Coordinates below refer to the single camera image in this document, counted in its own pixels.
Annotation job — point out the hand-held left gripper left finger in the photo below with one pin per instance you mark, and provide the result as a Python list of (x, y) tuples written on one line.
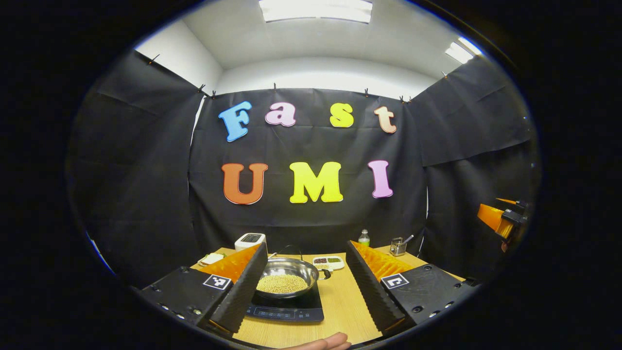
[(243, 291)]

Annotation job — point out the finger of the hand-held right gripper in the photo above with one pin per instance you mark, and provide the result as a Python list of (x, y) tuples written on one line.
[(506, 201), (490, 216)]

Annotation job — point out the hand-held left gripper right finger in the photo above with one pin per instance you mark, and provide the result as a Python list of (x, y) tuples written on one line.
[(371, 291)]

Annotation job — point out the pile of soybeans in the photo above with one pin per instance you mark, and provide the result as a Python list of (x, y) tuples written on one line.
[(283, 283)]

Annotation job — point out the black induction cooktop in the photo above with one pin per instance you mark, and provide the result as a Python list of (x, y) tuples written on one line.
[(286, 310)]

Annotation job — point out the stainless steel pot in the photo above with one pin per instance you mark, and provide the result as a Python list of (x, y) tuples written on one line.
[(291, 266)]

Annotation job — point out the sandwich on small plate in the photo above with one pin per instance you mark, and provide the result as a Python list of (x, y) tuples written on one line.
[(211, 259)]

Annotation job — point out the white toaster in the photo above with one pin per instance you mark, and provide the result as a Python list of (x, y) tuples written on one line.
[(250, 240)]

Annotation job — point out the white divided bean dish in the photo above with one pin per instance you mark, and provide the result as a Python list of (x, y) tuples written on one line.
[(328, 263)]

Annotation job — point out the green label drink bottle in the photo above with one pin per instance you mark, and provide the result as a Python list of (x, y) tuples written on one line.
[(364, 239)]

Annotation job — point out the ceiling light panel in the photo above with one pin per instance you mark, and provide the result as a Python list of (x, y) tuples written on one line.
[(464, 50), (316, 9)]

